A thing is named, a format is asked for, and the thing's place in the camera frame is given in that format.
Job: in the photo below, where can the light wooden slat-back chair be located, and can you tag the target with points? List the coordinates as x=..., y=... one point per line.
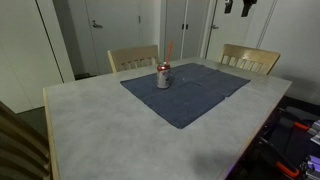
x=133, y=54
x=250, y=53

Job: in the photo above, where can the silver and red soda can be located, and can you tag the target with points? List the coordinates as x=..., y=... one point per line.
x=163, y=78

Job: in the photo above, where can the grey purple-lit device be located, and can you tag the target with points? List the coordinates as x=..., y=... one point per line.
x=311, y=166
x=315, y=131

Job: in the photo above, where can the red drinking straw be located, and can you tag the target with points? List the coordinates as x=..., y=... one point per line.
x=169, y=51

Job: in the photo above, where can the grey double cabinet door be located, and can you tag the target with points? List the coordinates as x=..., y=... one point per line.
x=186, y=43

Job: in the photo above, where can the black equipment stand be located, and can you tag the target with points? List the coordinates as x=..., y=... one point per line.
x=286, y=146

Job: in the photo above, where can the dark wooden chair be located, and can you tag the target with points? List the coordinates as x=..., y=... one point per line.
x=20, y=146

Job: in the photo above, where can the dark blue cloth mat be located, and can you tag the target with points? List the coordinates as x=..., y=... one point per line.
x=186, y=100

